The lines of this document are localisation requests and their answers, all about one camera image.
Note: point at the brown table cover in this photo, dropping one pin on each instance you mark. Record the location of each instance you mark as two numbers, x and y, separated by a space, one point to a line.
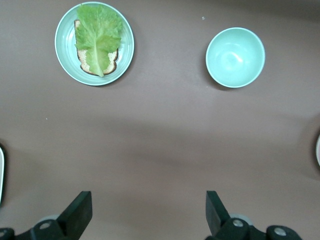
160 137

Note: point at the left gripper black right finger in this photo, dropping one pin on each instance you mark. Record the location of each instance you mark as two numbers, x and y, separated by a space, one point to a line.
220 225

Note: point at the green bowl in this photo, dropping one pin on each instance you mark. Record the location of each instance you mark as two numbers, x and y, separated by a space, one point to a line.
235 57

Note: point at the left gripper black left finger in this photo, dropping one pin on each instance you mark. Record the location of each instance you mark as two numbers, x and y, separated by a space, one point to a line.
72 220

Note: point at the beige toaster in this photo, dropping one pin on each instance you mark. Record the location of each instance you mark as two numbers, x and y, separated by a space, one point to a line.
1 175

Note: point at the toasted bread slice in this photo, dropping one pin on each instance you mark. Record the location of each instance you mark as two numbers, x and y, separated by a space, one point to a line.
82 60

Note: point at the green lettuce leaf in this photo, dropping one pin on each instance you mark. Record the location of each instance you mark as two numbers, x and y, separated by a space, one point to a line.
97 37

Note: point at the pink plate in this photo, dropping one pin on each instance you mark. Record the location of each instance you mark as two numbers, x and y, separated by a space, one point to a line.
318 151

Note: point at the green plate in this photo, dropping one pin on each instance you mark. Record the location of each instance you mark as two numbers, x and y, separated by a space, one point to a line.
65 50

